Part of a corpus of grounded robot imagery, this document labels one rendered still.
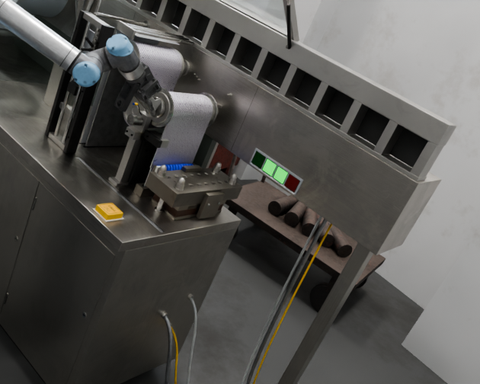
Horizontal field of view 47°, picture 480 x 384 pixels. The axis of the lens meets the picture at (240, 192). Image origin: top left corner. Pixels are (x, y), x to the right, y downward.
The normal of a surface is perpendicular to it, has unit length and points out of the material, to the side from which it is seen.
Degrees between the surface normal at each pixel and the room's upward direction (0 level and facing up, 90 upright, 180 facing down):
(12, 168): 90
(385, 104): 90
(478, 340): 90
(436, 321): 90
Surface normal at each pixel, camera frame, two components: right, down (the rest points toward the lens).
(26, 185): -0.60, 0.07
